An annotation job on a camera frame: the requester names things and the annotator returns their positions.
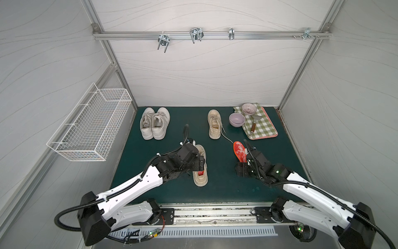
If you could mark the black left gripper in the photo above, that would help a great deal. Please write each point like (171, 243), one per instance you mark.
(200, 162)

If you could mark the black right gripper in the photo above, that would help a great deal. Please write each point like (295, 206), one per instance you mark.
(246, 160)

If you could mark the beige sneaker with red insole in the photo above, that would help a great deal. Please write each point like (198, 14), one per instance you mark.
(216, 128)

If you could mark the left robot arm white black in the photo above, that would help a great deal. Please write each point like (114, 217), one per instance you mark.
(101, 214)

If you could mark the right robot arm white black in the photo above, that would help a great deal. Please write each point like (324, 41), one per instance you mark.
(352, 225)

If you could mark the green white checkered cloth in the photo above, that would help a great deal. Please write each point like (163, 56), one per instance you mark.
(246, 125)

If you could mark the lilac ceramic bowl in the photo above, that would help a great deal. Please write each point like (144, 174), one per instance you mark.
(237, 120)

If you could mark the striped small ceramic bowl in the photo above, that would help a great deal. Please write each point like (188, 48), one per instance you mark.
(249, 109)

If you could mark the white vent grille strip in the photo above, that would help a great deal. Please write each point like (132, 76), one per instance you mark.
(198, 232)

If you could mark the metal hook clamp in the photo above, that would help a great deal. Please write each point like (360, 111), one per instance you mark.
(163, 41)
(231, 33)
(307, 35)
(196, 34)

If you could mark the wooden handled metal spatula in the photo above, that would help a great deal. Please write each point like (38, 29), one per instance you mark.
(253, 128)

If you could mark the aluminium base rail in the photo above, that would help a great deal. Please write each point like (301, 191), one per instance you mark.
(196, 215)

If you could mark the white wire basket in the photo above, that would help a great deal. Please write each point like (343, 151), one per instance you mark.
(89, 131)

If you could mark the aluminium top rail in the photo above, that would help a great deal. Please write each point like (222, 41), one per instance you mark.
(208, 35)

